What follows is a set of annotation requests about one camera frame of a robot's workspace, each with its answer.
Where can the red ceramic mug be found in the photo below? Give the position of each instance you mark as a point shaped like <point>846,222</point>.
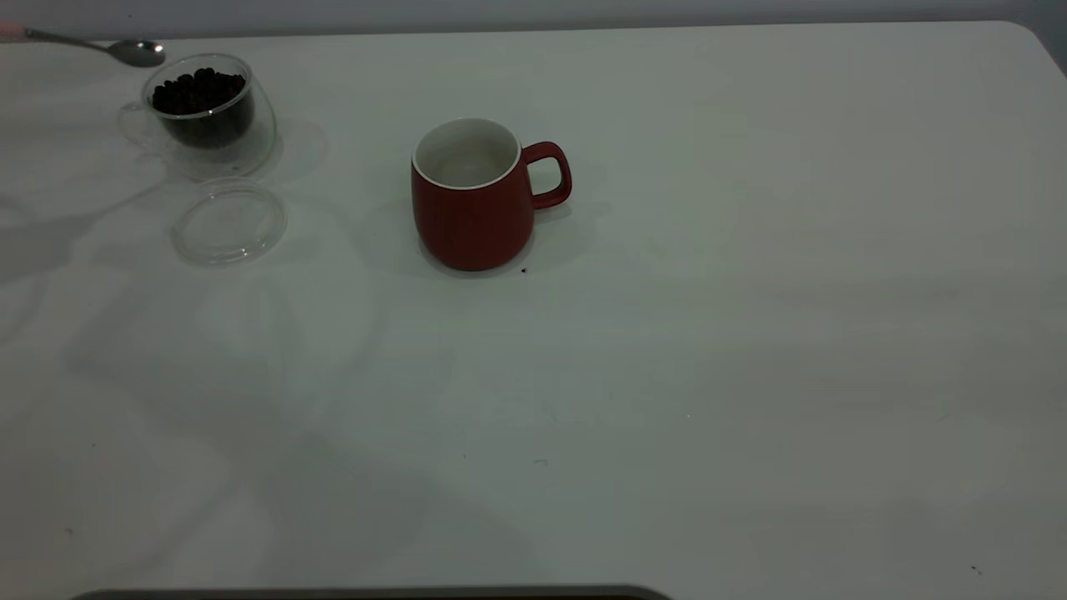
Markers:
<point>475,225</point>

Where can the clear glass cup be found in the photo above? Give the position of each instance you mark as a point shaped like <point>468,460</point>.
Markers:
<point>260,125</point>

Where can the dark coffee beans heap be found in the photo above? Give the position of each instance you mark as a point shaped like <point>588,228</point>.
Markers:
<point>200,100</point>

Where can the clear glass saucer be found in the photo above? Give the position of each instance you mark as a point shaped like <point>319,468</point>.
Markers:
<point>229,242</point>

